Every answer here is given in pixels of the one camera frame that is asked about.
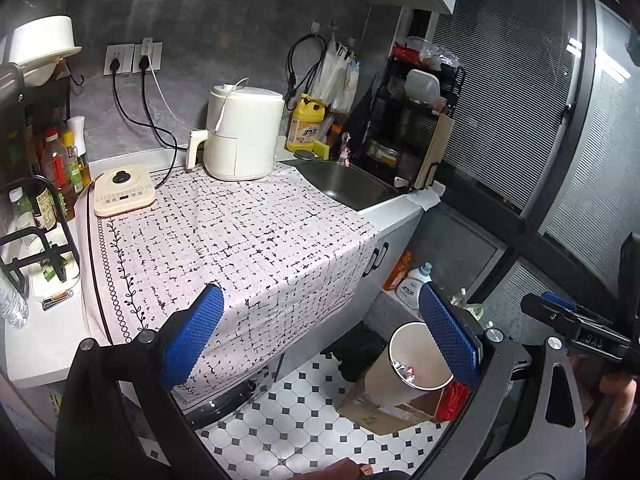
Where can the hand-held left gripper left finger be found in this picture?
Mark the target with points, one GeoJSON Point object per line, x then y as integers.
{"type": "Point", "coordinates": [192, 335]}

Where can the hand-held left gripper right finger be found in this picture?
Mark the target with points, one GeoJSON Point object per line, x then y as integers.
{"type": "Point", "coordinates": [450, 335]}

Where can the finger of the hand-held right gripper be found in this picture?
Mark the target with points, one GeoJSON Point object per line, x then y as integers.
{"type": "Point", "coordinates": [542, 312]}
{"type": "Point", "coordinates": [560, 300]}

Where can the silver foil wrapper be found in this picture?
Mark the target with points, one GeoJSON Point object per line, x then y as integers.
{"type": "Point", "coordinates": [405, 370]}

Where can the beige waste bin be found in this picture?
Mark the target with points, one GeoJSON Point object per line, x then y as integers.
{"type": "Point", "coordinates": [385, 380]}

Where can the person's right hand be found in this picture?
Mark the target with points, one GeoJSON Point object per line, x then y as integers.
{"type": "Point", "coordinates": [620, 395]}

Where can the green white refill bag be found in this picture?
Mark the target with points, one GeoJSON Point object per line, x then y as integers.
{"type": "Point", "coordinates": [472, 307]}

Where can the white laundry detergent bottle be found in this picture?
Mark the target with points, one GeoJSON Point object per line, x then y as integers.
{"type": "Point", "coordinates": [412, 290]}

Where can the red plastic bag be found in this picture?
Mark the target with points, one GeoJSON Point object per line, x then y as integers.
{"type": "Point", "coordinates": [452, 402]}

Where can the washing machine door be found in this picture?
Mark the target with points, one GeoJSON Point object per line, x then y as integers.
{"type": "Point", "coordinates": [225, 405]}

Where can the orange detergent bottle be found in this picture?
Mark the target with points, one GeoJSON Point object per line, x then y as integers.
{"type": "Point", "coordinates": [399, 272]}

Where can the patterned pink tablecloth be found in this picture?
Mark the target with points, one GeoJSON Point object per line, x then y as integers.
{"type": "Point", "coordinates": [225, 250]}

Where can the black cloth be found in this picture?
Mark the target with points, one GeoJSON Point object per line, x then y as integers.
{"type": "Point", "coordinates": [357, 355]}

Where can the cardboard box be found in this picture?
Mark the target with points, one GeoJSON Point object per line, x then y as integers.
{"type": "Point", "coordinates": [380, 415]}

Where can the grey sink cabinet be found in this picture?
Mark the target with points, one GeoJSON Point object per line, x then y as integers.
{"type": "Point", "coordinates": [395, 230]}

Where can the white folded cloth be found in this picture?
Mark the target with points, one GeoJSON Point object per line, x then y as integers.
{"type": "Point", "coordinates": [425, 195]}

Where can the beige appliance with black knob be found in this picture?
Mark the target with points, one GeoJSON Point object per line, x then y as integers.
{"type": "Point", "coordinates": [125, 195]}

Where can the person's left foot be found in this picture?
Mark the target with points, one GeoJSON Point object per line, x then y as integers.
{"type": "Point", "coordinates": [350, 471]}

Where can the steel sink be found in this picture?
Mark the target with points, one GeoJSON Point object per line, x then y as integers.
{"type": "Point", "coordinates": [350, 185]}

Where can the ribbed clear water bottle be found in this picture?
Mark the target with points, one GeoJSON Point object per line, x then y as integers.
{"type": "Point", "coordinates": [12, 310]}

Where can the wooden cutting board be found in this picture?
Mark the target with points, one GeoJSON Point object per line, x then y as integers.
{"type": "Point", "coordinates": [435, 150]}

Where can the small pink bottle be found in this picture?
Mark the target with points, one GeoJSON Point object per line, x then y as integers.
{"type": "Point", "coordinates": [345, 152]}

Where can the black sink plug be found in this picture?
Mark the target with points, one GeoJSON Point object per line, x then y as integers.
{"type": "Point", "coordinates": [304, 155]}

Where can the white air fryer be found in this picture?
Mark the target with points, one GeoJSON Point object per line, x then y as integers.
{"type": "Point", "coordinates": [245, 130]}

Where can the yellow cap oil bottle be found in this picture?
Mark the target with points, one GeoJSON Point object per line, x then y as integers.
{"type": "Point", "coordinates": [72, 160]}

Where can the red cap sauce bottle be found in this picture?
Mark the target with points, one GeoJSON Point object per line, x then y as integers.
{"type": "Point", "coordinates": [57, 170]}

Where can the black dish rack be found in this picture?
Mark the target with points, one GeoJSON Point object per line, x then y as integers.
{"type": "Point", "coordinates": [385, 125]}

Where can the white oil sprayer bottle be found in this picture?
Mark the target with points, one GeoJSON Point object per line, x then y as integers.
{"type": "Point", "coordinates": [79, 145]}

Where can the yellow sponge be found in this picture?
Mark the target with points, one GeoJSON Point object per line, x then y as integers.
{"type": "Point", "coordinates": [322, 150]}

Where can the yellow detergent bottle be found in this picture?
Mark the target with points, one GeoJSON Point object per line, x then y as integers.
{"type": "Point", "coordinates": [305, 130]}

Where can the white plastic container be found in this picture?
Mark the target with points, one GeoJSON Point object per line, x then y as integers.
{"type": "Point", "coordinates": [422, 85]}

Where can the crinkled clear plastic bag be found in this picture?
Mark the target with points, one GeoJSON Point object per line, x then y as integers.
{"type": "Point", "coordinates": [435, 52]}

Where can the white jugs on counter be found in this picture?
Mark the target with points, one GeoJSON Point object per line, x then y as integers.
{"type": "Point", "coordinates": [337, 75]}

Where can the white bowl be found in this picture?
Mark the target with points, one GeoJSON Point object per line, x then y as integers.
{"type": "Point", "coordinates": [42, 40]}

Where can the white wall socket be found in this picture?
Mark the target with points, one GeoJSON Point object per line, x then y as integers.
{"type": "Point", "coordinates": [155, 55]}
{"type": "Point", "coordinates": [122, 57]}

